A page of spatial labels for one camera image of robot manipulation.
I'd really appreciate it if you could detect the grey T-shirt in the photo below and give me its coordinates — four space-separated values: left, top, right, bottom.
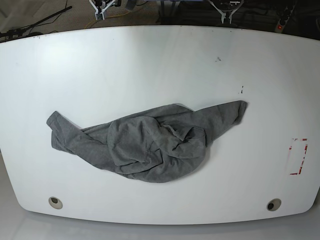
46 100 248 183

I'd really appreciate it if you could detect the red tape rectangle marking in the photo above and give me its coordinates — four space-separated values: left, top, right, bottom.
287 138 308 176

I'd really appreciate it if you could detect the black tripod stand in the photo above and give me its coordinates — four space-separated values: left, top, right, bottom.
0 1 73 43

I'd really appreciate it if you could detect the yellow floor cable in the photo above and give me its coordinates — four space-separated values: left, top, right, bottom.
86 9 131 30

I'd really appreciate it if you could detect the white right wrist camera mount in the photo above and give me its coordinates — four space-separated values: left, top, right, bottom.
89 0 118 21

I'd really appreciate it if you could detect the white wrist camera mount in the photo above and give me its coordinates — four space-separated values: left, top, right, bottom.
89 0 118 21
208 0 244 24

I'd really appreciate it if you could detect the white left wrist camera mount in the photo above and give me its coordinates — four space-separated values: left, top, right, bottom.
208 0 244 24

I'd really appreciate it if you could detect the left table cable grommet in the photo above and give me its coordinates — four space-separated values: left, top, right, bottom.
48 196 63 210

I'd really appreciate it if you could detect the table cable grommet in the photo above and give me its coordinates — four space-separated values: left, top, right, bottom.
266 198 282 212
48 196 63 210

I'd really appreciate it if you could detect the right table cable grommet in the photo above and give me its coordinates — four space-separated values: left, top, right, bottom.
266 198 282 212

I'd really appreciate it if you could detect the black power strip red switch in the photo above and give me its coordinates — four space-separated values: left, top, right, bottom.
274 4 295 34

